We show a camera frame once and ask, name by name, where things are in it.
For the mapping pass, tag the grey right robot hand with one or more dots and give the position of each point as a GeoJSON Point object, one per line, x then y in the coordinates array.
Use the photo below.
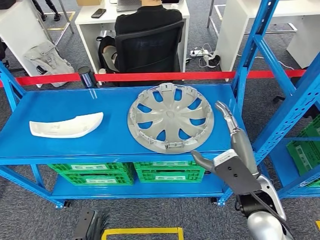
{"type": "Point", "coordinates": [244, 149]}

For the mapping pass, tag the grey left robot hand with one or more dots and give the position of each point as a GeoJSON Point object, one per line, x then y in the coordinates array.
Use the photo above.
{"type": "Point", "coordinates": [101, 228]}

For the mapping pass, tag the silver wheel hubcap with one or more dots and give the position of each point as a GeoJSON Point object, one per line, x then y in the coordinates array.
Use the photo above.
{"type": "Point", "coordinates": [171, 116]}

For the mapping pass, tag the white curved plastic part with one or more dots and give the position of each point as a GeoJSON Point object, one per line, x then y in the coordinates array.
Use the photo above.
{"type": "Point", "coordinates": [67, 129]}

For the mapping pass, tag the black and white charger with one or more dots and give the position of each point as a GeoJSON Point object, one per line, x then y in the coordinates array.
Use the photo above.
{"type": "Point", "coordinates": [213, 61]}

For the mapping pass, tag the white power strip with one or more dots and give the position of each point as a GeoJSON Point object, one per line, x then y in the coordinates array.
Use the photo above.
{"type": "Point", "coordinates": [198, 53]}

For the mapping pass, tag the red barrier belt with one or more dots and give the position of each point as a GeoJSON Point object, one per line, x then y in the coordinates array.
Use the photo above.
{"type": "Point", "coordinates": [44, 79]}
{"type": "Point", "coordinates": [162, 76]}

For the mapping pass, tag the white paper cup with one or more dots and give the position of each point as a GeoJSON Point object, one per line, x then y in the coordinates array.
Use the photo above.
{"type": "Point", "coordinates": [102, 71]}

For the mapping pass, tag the black mesh office chair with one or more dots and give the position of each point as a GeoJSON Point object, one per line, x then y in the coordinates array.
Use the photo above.
{"type": "Point", "coordinates": [149, 49]}

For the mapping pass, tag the black backpack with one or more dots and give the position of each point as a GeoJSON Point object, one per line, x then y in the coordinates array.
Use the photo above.
{"type": "Point", "coordinates": [101, 53]}

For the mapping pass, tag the person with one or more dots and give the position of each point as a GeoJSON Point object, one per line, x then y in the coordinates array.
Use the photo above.
{"type": "Point", "coordinates": [147, 18]}
{"type": "Point", "coordinates": [37, 5]}

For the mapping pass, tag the grey fabric bag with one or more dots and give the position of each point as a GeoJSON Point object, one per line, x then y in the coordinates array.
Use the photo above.
{"type": "Point", "coordinates": [47, 59]}

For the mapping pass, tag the grey laptop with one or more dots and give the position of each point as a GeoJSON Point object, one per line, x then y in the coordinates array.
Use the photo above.
{"type": "Point", "coordinates": [127, 5]}

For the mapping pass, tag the black smartphone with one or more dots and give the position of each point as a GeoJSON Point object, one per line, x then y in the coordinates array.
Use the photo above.
{"type": "Point", "coordinates": [98, 13]}

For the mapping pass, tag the brown cardboard box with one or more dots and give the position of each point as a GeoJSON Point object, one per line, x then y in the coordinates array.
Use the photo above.
{"type": "Point", "coordinates": [87, 2]}

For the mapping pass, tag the white table with metal legs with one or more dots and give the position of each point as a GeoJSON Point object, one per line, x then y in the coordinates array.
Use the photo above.
{"type": "Point", "coordinates": [17, 30]}

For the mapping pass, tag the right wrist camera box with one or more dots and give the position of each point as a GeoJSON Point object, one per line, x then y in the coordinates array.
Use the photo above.
{"type": "Point", "coordinates": [232, 175]}

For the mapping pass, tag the black-topped chrome barrier post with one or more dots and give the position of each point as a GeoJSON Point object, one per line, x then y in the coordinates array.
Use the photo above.
{"type": "Point", "coordinates": [86, 79]}

